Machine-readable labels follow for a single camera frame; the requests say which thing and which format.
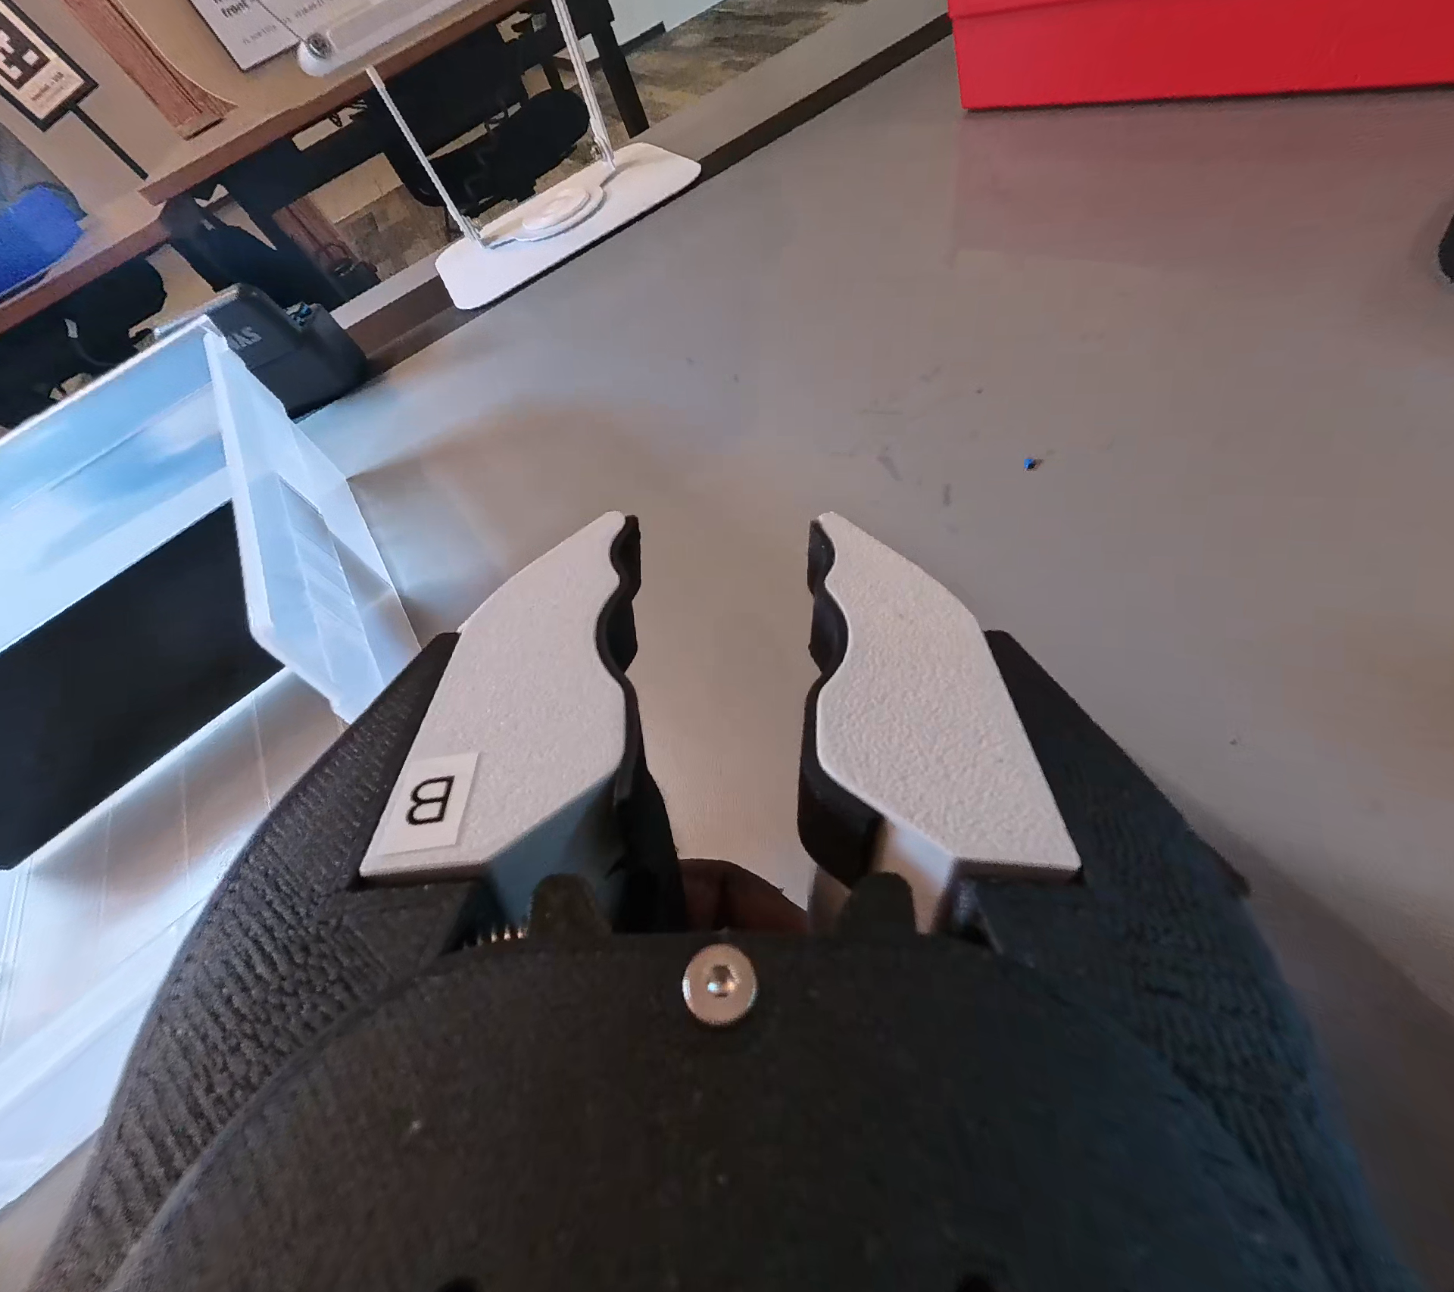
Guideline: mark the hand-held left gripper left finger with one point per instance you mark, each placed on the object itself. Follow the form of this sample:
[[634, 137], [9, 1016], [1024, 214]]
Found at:
[[522, 701]]

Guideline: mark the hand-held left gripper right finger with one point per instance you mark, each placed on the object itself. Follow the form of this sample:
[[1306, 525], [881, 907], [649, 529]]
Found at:
[[921, 724]]

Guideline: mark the clear plastic bin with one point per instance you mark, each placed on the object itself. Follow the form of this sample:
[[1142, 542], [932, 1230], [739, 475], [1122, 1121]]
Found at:
[[114, 383]]

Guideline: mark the dark grey usb hub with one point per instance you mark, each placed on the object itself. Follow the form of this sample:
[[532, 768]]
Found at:
[[296, 366]]

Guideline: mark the white board stand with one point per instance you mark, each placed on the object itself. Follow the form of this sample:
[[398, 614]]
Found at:
[[636, 178]]

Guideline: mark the blue plastic bin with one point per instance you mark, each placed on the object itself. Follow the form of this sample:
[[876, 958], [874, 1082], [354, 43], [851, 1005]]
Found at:
[[34, 241]]

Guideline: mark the black honeycomb wrist rest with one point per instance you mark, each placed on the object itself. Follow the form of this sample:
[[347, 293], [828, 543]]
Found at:
[[1448, 249]]

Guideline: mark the square marker sign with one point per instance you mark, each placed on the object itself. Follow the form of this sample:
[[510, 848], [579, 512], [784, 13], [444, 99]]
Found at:
[[34, 64]]

